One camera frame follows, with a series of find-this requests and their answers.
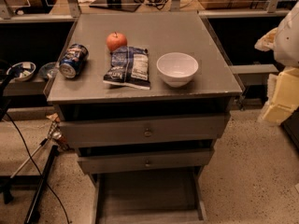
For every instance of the grey drawer cabinet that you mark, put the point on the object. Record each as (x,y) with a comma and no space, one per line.
(144,110)

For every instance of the white bowl with items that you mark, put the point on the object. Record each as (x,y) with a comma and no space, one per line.
(22,71)

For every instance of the black stand base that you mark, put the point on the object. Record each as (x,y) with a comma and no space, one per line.
(36,182)

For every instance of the black monitor stand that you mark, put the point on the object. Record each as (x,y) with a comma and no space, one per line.
(119,5)

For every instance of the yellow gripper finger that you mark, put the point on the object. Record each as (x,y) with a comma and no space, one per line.
(283,96)

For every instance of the top grey drawer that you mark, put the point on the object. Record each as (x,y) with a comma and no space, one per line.
(116,132)

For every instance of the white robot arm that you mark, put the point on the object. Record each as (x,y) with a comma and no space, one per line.
(283,40)

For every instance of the open bottom grey drawer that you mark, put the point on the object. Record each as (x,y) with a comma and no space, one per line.
(163,196)

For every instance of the grey side shelf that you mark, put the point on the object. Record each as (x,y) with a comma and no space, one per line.
(254,74)

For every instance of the blue soda can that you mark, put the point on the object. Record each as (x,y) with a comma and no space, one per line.
(73,60)

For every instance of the blue chip bag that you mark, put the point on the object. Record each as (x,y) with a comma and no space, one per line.
(129,67)

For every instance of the red apple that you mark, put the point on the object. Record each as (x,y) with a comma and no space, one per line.
(116,40)

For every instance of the middle grey drawer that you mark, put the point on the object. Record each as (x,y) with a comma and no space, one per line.
(145,161)

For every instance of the small glass bowl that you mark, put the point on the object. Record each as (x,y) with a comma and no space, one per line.
(48,71)

